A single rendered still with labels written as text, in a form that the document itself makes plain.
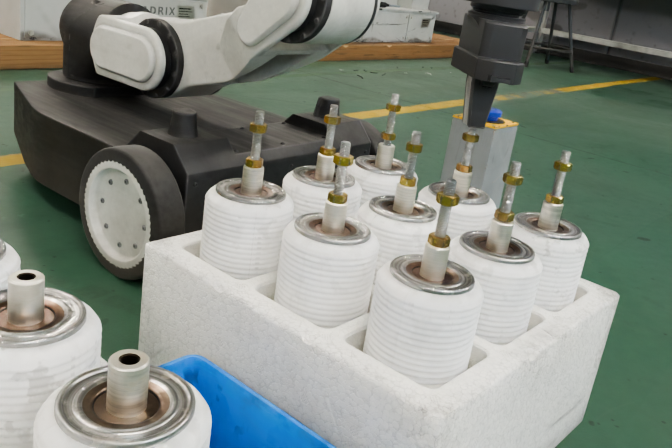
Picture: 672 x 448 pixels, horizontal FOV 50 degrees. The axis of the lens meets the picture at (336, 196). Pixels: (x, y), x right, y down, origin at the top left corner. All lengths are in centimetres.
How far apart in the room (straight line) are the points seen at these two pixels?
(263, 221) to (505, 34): 33
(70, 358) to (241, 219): 30
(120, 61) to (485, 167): 70
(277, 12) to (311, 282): 52
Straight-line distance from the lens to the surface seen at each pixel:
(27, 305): 51
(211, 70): 126
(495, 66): 80
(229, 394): 70
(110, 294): 109
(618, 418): 103
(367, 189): 92
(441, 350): 63
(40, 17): 271
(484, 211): 87
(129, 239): 111
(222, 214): 75
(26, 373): 49
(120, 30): 139
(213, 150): 111
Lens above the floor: 50
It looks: 18 degrees down
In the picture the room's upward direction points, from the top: 9 degrees clockwise
